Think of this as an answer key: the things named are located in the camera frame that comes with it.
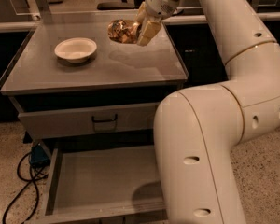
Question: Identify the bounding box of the blue power box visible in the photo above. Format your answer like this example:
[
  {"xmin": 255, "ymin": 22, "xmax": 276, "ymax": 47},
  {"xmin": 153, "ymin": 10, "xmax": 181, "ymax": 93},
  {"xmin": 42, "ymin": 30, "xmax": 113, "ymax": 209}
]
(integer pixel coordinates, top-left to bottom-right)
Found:
[{"xmin": 29, "ymin": 144, "xmax": 51, "ymax": 168}]

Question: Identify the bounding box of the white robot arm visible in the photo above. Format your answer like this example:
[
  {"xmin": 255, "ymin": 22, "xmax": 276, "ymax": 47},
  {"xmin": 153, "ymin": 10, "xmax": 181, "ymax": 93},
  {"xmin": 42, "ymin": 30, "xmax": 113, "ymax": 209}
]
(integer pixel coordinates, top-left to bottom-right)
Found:
[{"xmin": 137, "ymin": 0, "xmax": 280, "ymax": 224}]

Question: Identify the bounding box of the white bowl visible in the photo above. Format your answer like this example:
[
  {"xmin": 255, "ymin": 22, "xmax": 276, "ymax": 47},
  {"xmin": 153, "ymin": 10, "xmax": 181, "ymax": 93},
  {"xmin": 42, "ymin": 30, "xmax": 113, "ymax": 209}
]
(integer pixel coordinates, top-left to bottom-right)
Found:
[{"xmin": 54, "ymin": 37, "xmax": 97, "ymax": 63}]

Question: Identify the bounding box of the grey upper drawer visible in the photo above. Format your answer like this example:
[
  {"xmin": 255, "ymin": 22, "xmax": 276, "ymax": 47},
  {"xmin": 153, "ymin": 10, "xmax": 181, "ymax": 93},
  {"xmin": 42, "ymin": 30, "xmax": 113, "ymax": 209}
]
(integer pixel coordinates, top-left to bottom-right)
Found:
[{"xmin": 19, "ymin": 103, "xmax": 158, "ymax": 139}]

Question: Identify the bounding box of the black floor cable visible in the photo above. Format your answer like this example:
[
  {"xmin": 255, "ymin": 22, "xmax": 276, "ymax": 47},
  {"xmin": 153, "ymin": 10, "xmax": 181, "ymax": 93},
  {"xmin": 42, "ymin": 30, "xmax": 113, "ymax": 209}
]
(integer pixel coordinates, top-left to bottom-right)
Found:
[{"xmin": 1, "ymin": 151, "xmax": 49, "ymax": 224}]

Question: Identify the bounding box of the grey drawer cabinet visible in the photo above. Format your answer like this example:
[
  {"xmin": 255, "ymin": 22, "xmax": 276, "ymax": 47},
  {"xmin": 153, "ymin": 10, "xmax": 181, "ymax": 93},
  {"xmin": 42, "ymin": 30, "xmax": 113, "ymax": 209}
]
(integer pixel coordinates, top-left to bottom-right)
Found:
[{"xmin": 0, "ymin": 9, "xmax": 189, "ymax": 224}]

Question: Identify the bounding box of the black drawer handle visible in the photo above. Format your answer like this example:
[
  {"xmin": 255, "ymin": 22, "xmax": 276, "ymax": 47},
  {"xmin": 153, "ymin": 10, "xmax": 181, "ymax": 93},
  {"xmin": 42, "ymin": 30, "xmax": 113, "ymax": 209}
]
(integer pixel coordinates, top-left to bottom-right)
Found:
[{"xmin": 91, "ymin": 114, "xmax": 118, "ymax": 123}]

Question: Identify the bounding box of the open grey middle drawer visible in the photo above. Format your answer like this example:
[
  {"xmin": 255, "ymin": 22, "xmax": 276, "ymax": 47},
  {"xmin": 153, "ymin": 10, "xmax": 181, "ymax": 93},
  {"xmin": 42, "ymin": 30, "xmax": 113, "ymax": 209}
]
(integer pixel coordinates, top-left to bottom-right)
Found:
[{"xmin": 25, "ymin": 146, "xmax": 166, "ymax": 224}]

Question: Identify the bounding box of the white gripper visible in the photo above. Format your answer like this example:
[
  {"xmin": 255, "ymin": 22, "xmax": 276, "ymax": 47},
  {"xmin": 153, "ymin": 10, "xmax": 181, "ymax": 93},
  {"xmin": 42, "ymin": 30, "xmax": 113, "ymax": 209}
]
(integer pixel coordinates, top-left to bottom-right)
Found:
[{"xmin": 135, "ymin": 0, "xmax": 179, "ymax": 46}]

